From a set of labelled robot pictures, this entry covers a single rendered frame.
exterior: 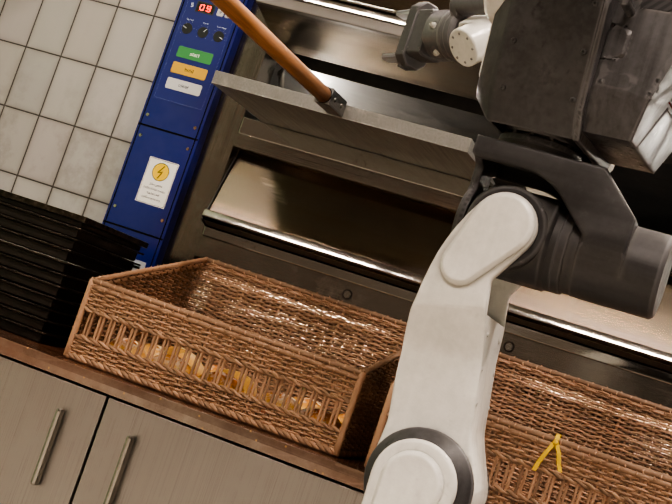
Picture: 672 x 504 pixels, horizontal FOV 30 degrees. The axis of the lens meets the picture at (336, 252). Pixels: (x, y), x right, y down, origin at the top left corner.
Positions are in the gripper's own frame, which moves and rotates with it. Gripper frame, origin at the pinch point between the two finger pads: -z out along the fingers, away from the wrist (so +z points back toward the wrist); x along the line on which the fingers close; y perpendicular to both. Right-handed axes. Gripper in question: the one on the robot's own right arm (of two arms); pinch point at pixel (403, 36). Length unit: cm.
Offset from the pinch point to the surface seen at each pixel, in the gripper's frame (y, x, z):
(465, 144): -20.5, -12.8, 1.4
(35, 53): 22, -13, -110
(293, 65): 18.2, -13.2, -2.3
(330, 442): -5, -72, 12
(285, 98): 1.1, -13.2, -29.4
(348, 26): -12.3, 8.0, -37.1
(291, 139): -18, -16, -53
